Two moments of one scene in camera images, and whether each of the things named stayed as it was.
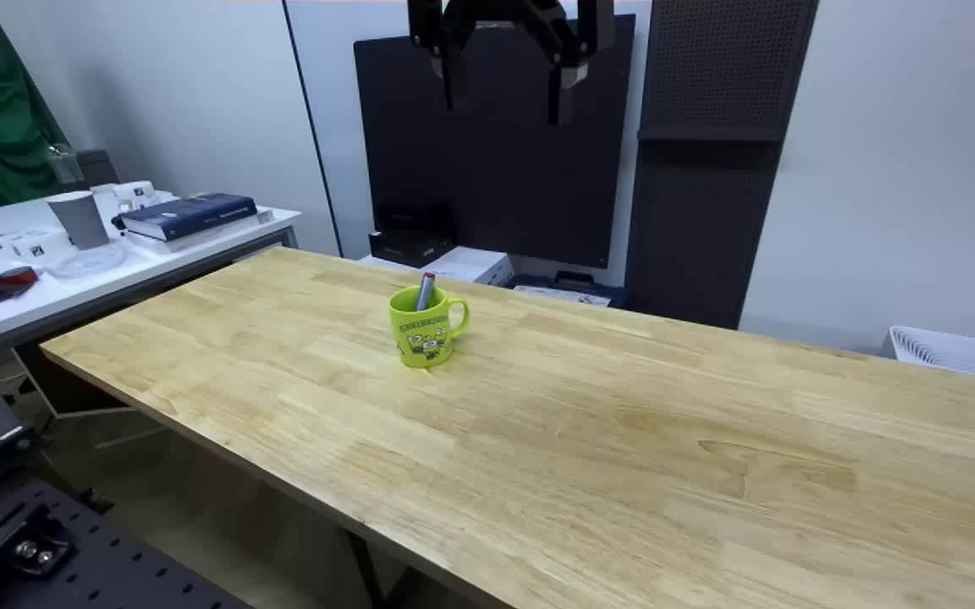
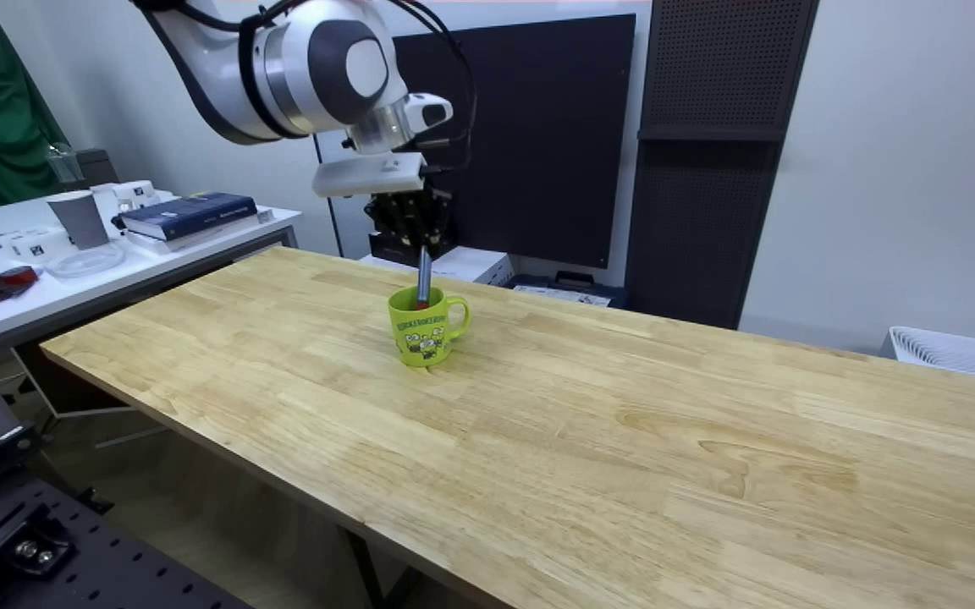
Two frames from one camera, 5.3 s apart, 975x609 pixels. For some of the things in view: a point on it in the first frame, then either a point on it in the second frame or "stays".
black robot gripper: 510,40 to 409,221
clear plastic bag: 85,262 stays
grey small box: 79,219 stays
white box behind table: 472,265 stays
